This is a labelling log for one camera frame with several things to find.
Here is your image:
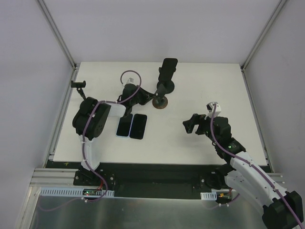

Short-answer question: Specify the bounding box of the brown-base phone stand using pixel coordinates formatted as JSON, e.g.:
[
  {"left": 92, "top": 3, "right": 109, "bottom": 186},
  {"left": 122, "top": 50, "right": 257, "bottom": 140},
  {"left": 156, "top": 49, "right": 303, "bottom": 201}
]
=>
[{"left": 152, "top": 84, "right": 168, "bottom": 109}]

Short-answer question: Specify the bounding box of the black phone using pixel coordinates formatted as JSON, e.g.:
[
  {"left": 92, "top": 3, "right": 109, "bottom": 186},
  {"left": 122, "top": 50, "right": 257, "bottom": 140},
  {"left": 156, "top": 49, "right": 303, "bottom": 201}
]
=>
[
  {"left": 129, "top": 114, "right": 147, "bottom": 140},
  {"left": 158, "top": 58, "right": 178, "bottom": 82}
]

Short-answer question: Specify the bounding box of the light blue phone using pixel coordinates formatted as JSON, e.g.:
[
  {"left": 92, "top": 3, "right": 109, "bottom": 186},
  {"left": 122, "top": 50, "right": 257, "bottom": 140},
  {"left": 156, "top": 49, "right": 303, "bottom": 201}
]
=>
[{"left": 116, "top": 114, "right": 133, "bottom": 138}]

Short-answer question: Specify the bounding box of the black round-base phone stand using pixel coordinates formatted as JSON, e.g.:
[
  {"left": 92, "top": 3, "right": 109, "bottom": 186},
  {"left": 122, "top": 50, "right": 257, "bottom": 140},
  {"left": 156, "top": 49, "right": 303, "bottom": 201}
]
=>
[{"left": 70, "top": 81, "right": 86, "bottom": 100}]

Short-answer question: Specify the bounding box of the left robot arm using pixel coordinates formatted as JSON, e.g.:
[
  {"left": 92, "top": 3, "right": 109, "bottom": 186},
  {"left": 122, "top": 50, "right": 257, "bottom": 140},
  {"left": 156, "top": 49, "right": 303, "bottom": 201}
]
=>
[{"left": 71, "top": 82, "right": 158, "bottom": 186}]

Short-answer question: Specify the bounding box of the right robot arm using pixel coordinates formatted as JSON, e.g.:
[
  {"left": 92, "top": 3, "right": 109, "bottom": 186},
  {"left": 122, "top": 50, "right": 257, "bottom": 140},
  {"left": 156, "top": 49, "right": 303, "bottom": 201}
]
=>
[{"left": 183, "top": 114, "right": 304, "bottom": 229}]

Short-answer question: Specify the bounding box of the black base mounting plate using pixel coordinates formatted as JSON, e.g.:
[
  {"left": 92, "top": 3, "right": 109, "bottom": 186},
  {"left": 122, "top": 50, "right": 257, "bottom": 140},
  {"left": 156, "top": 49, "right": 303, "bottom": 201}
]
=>
[{"left": 46, "top": 161, "right": 233, "bottom": 199}]

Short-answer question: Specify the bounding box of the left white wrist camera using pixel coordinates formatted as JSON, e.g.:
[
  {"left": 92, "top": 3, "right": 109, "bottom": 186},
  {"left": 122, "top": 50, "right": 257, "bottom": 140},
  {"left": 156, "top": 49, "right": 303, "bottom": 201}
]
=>
[{"left": 126, "top": 78, "right": 134, "bottom": 84}]

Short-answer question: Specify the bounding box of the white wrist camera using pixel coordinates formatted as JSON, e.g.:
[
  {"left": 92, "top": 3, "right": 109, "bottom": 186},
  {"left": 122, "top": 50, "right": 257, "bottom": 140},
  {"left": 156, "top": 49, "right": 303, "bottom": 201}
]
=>
[
  {"left": 206, "top": 102, "right": 221, "bottom": 118},
  {"left": 126, "top": 78, "right": 134, "bottom": 84}
]

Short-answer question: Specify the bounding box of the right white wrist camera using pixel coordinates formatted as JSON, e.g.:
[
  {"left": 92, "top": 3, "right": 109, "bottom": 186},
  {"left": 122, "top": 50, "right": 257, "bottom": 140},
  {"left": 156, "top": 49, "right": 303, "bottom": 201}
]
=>
[{"left": 206, "top": 102, "right": 221, "bottom": 118}]

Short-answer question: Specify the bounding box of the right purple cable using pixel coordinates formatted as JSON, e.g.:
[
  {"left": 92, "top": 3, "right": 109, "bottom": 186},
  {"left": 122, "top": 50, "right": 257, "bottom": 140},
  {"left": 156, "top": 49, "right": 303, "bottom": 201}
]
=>
[{"left": 202, "top": 103, "right": 303, "bottom": 229}]

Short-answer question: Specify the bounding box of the right white cable duct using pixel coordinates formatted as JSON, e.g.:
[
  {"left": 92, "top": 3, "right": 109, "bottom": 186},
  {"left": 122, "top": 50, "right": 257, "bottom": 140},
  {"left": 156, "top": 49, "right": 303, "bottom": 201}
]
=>
[{"left": 200, "top": 191, "right": 217, "bottom": 201}]

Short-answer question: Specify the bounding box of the white cable duct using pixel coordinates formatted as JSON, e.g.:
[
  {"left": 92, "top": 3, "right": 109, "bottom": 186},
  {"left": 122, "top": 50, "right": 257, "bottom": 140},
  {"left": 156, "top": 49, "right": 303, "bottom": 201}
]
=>
[
  {"left": 40, "top": 187, "right": 114, "bottom": 198},
  {"left": 200, "top": 191, "right": 217, "bottom": 201}
]

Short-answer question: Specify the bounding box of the right aluminium frame post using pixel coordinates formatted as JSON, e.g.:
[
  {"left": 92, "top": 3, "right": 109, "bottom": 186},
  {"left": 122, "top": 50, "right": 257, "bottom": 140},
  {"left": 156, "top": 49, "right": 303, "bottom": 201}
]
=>
[{"left": 241, "top": 0, "right": 289, "bottom": 73}]

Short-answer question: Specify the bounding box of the aluminium frame post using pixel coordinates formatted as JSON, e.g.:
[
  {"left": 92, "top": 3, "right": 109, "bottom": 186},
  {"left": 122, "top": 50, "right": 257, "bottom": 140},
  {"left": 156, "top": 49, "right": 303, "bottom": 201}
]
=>
[
  {"left": 36, "top": 0, "right": 77, "bottom": 70},
  {"left": 241, "top": 0, "right": 289, "bottom": 73}
]

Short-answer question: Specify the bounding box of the left aluminium frame post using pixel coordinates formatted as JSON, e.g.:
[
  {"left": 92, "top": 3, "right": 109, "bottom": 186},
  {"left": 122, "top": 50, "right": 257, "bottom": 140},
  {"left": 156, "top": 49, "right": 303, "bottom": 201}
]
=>
[{"left": 36, "top": 0, "right": 77, "bottom": 70}]

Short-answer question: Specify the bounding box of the left white cable duct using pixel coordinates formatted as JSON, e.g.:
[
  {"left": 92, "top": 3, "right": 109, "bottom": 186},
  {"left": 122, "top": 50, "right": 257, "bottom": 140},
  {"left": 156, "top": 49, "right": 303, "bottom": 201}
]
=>
[{"left": 40, "top": 187, "right": 114, "bottom": 198}]

